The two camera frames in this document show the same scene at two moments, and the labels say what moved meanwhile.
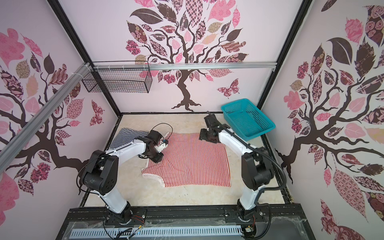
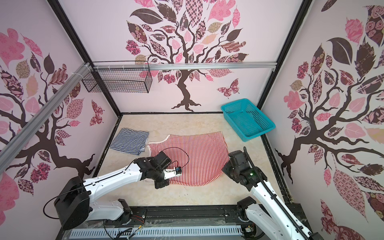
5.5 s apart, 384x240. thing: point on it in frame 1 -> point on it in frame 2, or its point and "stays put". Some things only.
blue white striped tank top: (126, 135) stays put
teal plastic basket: (246, 120) stays put
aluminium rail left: (13, 146) stays put
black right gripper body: (206, 135) -> (232, 172)
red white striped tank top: (189, 161) stays put
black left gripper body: (154, 155) -> (158, 178)
